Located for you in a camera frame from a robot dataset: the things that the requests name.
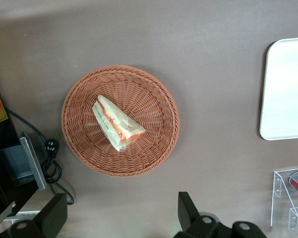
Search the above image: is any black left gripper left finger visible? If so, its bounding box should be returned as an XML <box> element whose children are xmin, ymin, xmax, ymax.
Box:
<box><xmin>8</xmin><ymin>193</ymin><xmax>68</xmax><ymax>238</ymax></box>

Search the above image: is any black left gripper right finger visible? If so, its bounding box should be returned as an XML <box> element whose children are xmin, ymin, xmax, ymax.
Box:
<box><xmin>172</xmin><ymin>190</ymin><xmax>268</xmax><ymax>238</ymax></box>

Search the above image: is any triangle sandwich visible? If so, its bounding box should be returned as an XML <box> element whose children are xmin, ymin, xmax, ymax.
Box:
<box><xmin>92</xmin><ymin>95</ymin><xmax>147</xmax><ymax>153</ymax></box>

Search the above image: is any round brown wicker basket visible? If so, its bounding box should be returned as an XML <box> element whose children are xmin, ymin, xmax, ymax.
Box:
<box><xmin>61</xmin><ymin>65</ymin><xmax>181</xmax><ymax>179</ymax></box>

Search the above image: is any beige plastic tray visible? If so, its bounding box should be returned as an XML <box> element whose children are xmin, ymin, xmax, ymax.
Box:
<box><xmin>259</xmin><ymin>37</ymin><xmax>298</xmax><ymax>141</ymax></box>

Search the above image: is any thin metal strip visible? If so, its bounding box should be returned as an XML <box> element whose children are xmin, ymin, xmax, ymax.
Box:
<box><xmin>0</xmin><ymin>200</ymin><xmax>17</xmax><ymax>230</ymax></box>

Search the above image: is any grey metal plate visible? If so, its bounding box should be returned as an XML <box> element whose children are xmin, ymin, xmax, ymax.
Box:
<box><xmin>19</xmin><ymin>131</ymin><xmax>48</xmax><ymax>191</ymax></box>

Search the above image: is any dark grey metal block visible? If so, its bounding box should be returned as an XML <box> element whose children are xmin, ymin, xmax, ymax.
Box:
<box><xmin>0</xmin><ymin>145</ymin><xmax>37</xmax><ymax>185</ymax></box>

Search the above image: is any clear acrylic bottle rack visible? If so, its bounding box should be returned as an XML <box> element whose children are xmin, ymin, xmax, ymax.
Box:
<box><xmin>270</xmin><ymin>167</ymin><xmax>298</xmax><ymax>238</ymax></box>

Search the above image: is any black control box yellow panel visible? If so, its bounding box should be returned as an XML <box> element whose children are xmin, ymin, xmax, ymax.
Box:
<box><xmin>0</xmin><ymin>66</ymin><xmax>24</xmax><ymax>219</ymax></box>

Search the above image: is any black power cable with plug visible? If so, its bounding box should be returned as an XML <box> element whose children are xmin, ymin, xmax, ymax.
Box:
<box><xmin>4</xmin><ymin>109</ymin><xmax>75</xmax><ymax>206</ymax></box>

